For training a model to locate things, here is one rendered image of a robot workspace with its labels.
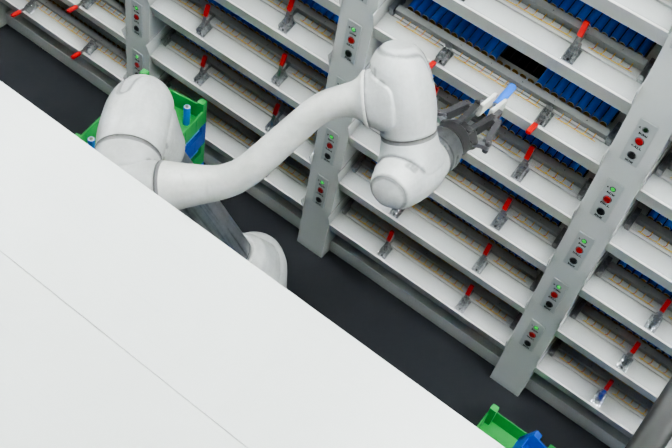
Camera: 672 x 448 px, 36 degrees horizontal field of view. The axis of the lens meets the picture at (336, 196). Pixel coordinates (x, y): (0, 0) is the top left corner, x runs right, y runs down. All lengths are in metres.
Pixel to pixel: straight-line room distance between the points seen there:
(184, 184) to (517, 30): 0.77
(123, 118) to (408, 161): 0.57
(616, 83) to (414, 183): 0.55
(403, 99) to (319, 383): 0.94
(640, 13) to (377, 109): 0.56
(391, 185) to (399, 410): 0.94
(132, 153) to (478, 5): 0.79
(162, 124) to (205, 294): 1.15
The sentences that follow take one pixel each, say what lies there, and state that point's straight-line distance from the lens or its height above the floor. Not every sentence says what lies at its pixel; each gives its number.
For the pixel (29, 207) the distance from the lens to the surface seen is 0.97.
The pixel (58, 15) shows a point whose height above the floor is 0.20.
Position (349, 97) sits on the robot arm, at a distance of 1.79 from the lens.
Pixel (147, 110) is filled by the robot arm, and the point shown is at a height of 1.01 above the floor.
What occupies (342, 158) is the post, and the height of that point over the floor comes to 0.46.
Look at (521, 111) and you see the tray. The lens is 2.29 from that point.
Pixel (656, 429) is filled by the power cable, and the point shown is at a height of 1.80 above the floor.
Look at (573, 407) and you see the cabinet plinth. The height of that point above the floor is 0.05.
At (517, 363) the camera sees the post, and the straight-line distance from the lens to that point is 2.86.
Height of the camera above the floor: 2.49
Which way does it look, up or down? 50 degrees down
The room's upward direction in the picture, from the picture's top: 13 degrees clockwise
